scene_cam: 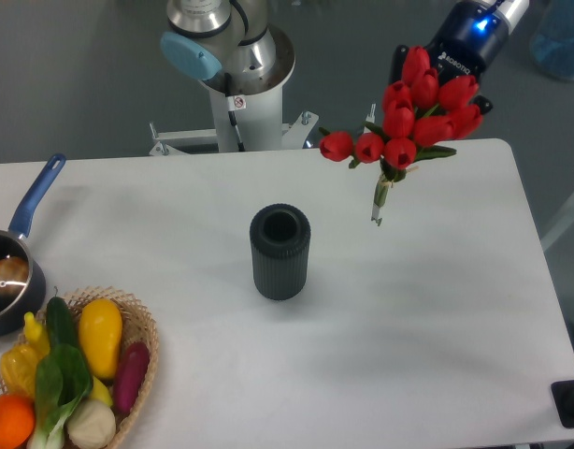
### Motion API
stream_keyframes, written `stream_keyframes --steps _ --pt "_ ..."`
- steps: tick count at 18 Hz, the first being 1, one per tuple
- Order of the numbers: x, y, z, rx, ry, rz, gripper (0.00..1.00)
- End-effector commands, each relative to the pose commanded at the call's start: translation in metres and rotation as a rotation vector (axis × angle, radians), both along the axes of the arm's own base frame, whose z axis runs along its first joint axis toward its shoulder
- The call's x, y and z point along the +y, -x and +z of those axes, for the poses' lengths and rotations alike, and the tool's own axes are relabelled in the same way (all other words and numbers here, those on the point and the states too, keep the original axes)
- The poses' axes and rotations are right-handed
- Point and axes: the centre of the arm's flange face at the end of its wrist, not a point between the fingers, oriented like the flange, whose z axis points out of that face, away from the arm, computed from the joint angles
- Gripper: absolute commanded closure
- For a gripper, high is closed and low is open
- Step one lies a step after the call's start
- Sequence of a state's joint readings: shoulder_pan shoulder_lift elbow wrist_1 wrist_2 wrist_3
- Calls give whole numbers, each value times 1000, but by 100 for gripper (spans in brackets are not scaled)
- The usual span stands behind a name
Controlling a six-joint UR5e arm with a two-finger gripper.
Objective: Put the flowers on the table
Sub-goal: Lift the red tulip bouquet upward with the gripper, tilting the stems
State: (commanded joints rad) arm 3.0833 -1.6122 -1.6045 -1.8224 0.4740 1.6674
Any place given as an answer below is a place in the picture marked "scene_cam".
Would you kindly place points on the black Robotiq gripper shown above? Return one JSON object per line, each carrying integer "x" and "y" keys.
{"x": 466, "y": 43}

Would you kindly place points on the red tulip bouquet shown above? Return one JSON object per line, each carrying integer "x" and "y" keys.
{"x": 419, "y": 115}

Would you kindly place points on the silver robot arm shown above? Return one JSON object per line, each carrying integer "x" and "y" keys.
{"x": 231, "y": 47}

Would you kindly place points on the blue transparent container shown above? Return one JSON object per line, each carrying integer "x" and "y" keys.
{"x": 552, "y": 45}

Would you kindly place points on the dark ribbed cylindrical vase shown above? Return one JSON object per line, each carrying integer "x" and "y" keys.
{"x": 280, "y": 236}

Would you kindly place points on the black device at table edge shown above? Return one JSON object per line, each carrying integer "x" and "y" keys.
{"x": 563, "y": 396}

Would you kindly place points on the yellow squash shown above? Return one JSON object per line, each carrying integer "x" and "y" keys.
{"x": 100, "y": 335}

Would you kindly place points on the purple eggplant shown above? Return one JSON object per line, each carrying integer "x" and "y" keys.
{"x": 130, "y": 375}

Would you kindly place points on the dark green cucumber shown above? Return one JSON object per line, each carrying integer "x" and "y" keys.
{"x": 60, "y": 324}

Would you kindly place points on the yellow banana tip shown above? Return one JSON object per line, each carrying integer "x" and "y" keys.
{"x": 101, "y": 393}

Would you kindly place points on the brown bread roll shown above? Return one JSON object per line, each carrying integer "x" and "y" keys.
{"x": 14, "y": 273}

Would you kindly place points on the small yellow pepper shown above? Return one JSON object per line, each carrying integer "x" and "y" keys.
{"x": 36, "y": 334}

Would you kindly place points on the green bok choy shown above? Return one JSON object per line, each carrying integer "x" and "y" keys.
{"x": 63, "y": 380}

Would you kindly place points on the beige garlic bulb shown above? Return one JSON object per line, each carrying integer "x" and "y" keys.
{"x": 92, "y": 425}

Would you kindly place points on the yellow bell pepper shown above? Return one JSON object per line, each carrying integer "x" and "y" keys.
{"x": 18, "y": 370}

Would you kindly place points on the orange fruit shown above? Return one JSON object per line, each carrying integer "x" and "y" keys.
{"x": 17, "y": 420}

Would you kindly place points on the white frame at right edge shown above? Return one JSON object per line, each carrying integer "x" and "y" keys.
{"x": 560, "y": 223}

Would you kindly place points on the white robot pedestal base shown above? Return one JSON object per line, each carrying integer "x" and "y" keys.
{"x": 241, "y": 123}

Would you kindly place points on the blue handled saucepan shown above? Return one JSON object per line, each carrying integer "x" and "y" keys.
{"x": 12, "y": 243}

